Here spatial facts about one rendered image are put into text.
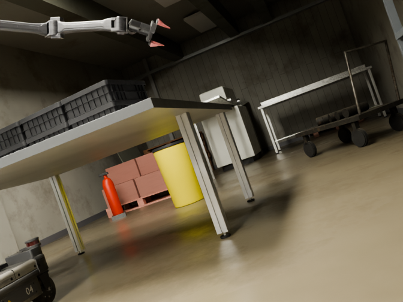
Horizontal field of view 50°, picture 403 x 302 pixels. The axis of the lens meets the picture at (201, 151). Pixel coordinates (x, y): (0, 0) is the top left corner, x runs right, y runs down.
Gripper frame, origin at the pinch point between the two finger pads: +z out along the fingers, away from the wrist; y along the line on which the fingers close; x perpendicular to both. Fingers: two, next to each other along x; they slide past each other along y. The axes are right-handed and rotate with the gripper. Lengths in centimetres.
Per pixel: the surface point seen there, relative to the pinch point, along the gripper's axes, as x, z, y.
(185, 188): -124, 85, 157
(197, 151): 43, 27, 40
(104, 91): 28.4, -23.9, 29.5
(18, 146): 13, -58, 79
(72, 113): 23, -35, 47
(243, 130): -396, 230, 180
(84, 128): 75, -30, 29
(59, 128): 23, -40, 57
